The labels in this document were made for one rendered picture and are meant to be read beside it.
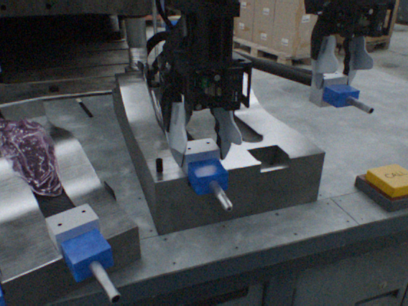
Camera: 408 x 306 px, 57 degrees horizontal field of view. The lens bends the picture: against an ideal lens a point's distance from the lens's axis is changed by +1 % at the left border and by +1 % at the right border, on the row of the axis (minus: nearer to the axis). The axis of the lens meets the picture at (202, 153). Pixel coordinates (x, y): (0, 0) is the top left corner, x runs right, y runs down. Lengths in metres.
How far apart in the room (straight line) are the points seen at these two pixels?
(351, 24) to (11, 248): 0.55
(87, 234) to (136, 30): 0.82
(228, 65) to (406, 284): 0.68
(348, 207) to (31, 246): 0.45
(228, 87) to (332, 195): 0.32
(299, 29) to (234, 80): 3.96
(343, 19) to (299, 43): 3.75
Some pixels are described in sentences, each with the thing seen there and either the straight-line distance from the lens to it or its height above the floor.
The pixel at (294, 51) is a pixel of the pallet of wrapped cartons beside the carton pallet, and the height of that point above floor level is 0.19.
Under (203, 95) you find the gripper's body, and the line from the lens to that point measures 0.41.
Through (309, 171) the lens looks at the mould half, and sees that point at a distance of 0.59.
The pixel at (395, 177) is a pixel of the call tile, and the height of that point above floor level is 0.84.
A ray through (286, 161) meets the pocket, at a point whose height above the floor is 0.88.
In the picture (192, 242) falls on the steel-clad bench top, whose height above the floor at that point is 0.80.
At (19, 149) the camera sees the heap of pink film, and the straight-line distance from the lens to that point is 0.59.
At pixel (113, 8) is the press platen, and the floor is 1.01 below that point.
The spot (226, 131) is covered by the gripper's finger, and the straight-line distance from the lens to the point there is 0.49.
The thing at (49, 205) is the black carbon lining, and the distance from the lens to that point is 0.55.
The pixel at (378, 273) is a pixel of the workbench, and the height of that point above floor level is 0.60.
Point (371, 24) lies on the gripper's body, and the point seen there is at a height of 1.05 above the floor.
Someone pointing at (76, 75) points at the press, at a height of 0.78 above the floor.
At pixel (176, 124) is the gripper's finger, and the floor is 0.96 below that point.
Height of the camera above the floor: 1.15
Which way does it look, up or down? 28 degrees down
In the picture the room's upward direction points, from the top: straight up
